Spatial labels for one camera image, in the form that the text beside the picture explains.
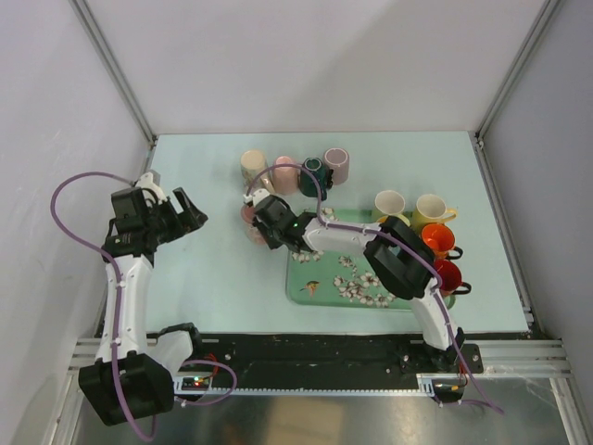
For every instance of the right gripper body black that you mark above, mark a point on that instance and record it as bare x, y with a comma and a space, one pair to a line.
273, 235

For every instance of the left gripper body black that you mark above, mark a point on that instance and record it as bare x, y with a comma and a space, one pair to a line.
166, 222

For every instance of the cream floral mug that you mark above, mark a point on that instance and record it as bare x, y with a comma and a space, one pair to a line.
252, 163

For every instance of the light green mug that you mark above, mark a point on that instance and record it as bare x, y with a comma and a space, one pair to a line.
389, 203

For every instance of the yellow mug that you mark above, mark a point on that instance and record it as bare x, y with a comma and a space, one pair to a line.
430, 208

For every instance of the orange mug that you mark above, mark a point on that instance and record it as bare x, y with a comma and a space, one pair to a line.
441, 240

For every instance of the red mug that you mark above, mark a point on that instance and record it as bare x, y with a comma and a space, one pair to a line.
452, 283

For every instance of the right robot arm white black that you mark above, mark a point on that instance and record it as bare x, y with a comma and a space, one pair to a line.
404, 265

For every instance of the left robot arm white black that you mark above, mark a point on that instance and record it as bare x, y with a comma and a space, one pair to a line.
127, 378

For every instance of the light pink mug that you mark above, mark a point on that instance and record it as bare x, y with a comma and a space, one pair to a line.
285, 176

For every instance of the dark green mug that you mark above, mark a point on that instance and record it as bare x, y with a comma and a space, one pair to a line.
316, 178

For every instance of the mauve mug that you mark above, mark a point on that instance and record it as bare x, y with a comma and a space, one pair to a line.
337, 160

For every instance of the green floral tray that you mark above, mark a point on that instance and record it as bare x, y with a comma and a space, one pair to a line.
337, 280

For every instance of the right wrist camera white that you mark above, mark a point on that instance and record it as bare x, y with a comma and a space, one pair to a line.
253, 198

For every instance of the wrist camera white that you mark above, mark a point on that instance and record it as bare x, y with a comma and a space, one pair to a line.
253, 198
149, 184

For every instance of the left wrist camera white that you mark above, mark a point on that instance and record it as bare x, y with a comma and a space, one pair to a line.
149, 184

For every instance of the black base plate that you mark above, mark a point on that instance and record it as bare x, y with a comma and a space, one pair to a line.
297, 362

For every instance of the grey cable duct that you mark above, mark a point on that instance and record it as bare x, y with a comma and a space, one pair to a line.
186, 386

